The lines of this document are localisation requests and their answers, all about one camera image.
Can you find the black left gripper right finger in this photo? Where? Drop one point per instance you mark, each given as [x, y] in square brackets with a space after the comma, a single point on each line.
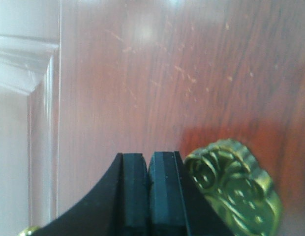
[177, 208]

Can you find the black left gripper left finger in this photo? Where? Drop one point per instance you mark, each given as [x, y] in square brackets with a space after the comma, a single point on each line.
[118, 205]

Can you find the brown wooden door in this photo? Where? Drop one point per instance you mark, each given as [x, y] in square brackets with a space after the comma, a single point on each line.
[81, 80]

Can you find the brass door handle plate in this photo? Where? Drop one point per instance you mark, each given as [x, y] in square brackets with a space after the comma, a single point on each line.
[240, 192]

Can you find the brass lever door handle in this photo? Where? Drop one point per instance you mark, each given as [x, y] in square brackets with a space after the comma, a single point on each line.
[29, 231]

